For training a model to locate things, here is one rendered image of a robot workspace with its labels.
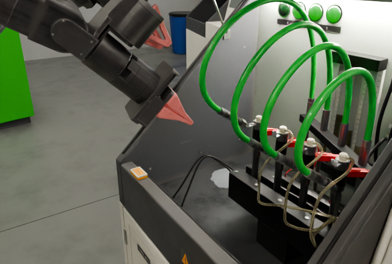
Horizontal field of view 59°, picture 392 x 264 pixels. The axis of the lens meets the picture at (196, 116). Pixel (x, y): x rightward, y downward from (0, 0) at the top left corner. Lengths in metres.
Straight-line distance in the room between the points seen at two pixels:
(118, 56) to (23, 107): 3.55
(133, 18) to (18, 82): 3.50
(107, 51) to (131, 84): 0.06
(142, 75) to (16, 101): 3.52
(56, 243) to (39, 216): 0.32
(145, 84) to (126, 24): 0.09
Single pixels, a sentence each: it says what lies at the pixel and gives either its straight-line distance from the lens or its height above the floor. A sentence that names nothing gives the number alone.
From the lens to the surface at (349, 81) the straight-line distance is 0.84.
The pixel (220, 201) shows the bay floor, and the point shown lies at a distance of 1.12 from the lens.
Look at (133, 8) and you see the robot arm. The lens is 0.51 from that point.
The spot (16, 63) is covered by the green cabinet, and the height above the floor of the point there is 0.65.
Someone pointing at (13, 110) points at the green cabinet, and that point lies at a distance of 4.03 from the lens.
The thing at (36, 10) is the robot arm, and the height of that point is 1.44.
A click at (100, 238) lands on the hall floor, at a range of 2.32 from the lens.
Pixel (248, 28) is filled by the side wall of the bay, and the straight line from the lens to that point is 1.23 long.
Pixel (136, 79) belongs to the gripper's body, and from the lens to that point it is 0.52.
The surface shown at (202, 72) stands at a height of 1.29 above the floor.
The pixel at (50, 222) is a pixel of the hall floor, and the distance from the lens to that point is 2.53.
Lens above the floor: 1.48
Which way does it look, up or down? 22 degrees down
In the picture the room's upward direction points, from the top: straight up
